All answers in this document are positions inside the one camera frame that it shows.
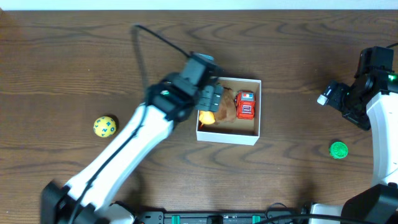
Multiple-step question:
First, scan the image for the orange rubber duck blue cap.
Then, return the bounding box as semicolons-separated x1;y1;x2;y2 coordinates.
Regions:
198;111;216;128

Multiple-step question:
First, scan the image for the brown plush bear with orange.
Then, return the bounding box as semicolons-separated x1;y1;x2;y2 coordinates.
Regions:
214;88;237;123

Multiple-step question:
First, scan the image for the red toy fire truck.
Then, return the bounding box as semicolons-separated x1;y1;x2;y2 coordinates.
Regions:
235;91;256;120

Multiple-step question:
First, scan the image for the green round toy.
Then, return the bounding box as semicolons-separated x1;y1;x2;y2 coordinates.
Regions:
329;141;348;159

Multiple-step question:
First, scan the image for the yellow ball with blue letters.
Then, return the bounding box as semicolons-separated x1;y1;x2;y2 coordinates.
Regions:
93;116;117;138

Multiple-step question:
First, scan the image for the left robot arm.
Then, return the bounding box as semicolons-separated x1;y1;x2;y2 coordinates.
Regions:
40;53;223;223

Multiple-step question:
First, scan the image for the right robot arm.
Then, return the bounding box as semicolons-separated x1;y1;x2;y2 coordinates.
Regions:
308;45;397;223

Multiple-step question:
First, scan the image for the white cardboard box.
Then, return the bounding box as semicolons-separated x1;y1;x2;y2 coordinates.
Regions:
196;77;262;146

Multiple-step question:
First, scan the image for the left black cable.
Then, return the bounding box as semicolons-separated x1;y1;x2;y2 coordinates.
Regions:
132;24;192;60

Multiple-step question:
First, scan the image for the black cable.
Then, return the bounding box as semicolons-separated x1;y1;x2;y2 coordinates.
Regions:
254;202;346;224
132;24;192;60

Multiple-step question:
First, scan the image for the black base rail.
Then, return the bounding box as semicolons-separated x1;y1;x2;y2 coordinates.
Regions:
134;208;297;224

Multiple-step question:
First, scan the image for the right black cable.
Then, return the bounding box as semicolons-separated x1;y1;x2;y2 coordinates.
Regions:
254;202;346;224

